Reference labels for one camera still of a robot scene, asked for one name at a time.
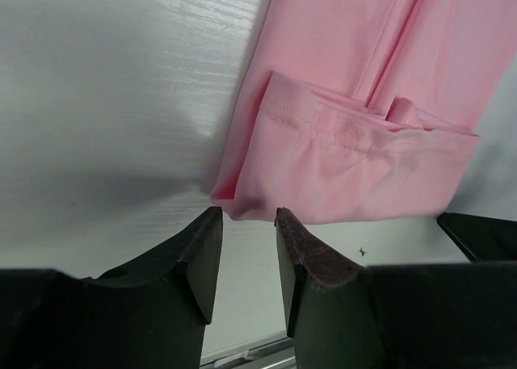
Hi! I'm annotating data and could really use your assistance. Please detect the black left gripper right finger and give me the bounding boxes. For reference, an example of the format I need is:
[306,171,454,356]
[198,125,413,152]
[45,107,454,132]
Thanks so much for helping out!
[275,208,516,368]

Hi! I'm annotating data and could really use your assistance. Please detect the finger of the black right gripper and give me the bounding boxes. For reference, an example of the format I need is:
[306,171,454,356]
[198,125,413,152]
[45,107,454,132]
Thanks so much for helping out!
[436,212,516,262]

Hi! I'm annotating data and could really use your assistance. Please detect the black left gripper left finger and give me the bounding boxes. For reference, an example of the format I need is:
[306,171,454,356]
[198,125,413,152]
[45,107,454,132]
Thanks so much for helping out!
[1,207,223,368]

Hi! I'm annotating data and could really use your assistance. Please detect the pink t-shirt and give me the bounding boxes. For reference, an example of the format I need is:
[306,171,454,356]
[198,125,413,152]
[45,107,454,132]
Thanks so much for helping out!
[210,0,516,224]

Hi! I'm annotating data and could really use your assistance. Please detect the aluminium mounting rail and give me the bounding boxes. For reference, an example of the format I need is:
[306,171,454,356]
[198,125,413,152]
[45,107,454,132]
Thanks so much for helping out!
[200,332,297,368]

